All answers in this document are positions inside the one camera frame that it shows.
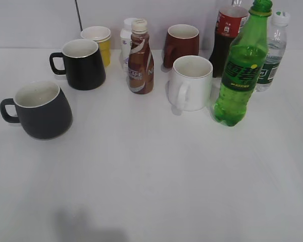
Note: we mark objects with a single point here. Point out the black ceramic mug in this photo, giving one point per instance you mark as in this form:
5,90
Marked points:
81,61

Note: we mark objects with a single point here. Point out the green Sprite bottle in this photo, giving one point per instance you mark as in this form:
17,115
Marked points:
246,57

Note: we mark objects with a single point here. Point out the white ceramic mug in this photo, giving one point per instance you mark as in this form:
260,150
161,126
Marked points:
190,83

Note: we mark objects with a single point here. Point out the dark grey ceramic mug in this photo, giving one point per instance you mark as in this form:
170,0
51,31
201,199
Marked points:
41,108

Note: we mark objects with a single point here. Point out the dark red ceramic mug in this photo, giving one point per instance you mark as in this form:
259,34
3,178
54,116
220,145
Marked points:
181,40

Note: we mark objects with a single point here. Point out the white milk bottle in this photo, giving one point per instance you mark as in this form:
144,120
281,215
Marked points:
125,37

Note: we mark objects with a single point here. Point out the brown Nescafe coffee bottle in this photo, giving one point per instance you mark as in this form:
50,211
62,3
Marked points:
141,62

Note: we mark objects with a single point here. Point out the cola bottle red label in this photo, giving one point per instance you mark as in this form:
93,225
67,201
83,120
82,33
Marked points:
230,21

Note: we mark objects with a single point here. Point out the clear water bottle green label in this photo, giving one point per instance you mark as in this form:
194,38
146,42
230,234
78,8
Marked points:
277,41

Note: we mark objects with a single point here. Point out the yellow paper cup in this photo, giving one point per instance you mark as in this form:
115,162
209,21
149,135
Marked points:
102,36

